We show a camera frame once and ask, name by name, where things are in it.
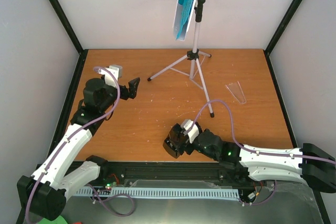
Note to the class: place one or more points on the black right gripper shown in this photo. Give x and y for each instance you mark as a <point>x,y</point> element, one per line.
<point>186,145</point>

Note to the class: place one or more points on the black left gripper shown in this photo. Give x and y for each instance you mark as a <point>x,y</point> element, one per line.
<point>132,89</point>

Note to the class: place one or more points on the black metronome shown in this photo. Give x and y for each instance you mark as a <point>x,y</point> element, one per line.
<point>176,141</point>

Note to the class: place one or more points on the silver tripod music stand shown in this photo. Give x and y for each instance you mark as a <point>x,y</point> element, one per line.
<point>195,56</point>

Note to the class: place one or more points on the clear plastic metronome cover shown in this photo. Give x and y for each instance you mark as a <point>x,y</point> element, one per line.
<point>236,91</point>

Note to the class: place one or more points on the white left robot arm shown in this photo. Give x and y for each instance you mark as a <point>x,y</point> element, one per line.
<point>47,190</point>

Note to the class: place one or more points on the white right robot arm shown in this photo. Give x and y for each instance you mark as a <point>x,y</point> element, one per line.
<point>309,165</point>

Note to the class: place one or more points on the blue sheet music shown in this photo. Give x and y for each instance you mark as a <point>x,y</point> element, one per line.
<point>182,19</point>

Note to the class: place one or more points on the green paper piece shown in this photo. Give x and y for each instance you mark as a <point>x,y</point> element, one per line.
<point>59,220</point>

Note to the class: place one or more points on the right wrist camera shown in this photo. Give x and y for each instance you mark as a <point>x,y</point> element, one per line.
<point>190,129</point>

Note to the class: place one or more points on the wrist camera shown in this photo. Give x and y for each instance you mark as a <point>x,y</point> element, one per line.
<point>116,70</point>
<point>190,129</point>

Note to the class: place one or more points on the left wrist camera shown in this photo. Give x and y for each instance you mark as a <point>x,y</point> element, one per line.
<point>116,70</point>

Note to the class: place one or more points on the light blue cable duct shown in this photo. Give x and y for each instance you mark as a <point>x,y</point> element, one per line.
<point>172,193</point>

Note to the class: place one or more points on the left black frame post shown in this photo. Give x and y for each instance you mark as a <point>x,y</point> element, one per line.
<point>67,27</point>

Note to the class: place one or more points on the black frame post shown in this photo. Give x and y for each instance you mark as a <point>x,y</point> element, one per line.
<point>67,27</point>
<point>289,14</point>

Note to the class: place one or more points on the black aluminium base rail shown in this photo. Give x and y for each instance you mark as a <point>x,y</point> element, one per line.
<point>120,172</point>

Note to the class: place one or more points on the right black frame post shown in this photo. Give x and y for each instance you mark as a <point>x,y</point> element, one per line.
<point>289,14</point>

